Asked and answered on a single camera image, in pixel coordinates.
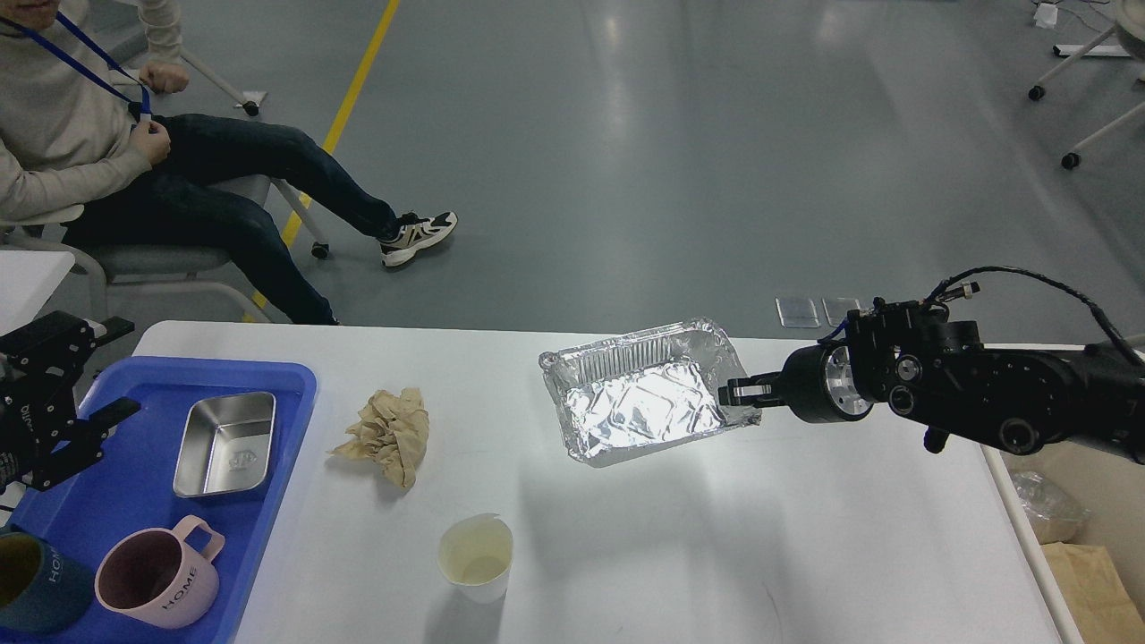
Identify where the aluminium foil tray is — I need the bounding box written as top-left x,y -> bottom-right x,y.
539,319 -> 761,469

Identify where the white side table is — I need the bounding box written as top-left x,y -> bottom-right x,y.
1,249 -> 74,335

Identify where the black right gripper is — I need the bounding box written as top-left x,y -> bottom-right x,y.
718,345 -> 874,423

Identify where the white paper cup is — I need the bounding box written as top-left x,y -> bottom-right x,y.
437,513 -> 514,605

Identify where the seated person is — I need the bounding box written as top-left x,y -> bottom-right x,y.
0,0 -> 403,325

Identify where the rectangular metal tin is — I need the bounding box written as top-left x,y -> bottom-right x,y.
172,391 -> 276,500

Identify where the blue plastic tray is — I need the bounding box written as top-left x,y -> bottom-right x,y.
3,356 -> 318,643

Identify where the white chair base right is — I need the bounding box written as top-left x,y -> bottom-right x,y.
1028,0 -> 1145,171

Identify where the blue lanyard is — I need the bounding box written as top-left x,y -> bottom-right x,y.
0,9 -> 155,121

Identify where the white sneaker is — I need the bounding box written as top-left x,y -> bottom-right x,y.
379,211 -> 458,268

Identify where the beige plastic bin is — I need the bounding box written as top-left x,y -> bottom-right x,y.
976,343 -> 1145,644

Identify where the brown paper napkin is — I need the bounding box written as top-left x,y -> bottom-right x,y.
330,387 -> 429,490

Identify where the person's hand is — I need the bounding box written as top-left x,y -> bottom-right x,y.
128,119 -> 172,167

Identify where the pink HOME mug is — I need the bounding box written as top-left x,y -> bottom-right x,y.
94,516 -> 226,631

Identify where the person's other hand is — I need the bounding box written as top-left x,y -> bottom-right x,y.
139,60 -> 190,94

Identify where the grey office chair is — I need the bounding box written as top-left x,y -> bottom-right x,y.
0,0 -> 332,323

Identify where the brown paper bag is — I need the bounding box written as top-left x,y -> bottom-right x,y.
1041,542 -> 1144,643

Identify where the clear floor marker right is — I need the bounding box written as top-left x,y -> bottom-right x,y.
821,297 -> 863,327

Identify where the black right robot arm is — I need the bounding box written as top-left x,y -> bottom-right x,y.
718,267 -> 1144,463

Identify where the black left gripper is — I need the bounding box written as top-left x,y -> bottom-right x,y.
1,311 -> 140,492

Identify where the dark teal HOME mug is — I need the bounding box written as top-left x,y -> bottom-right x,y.
1,531 -> 94,635

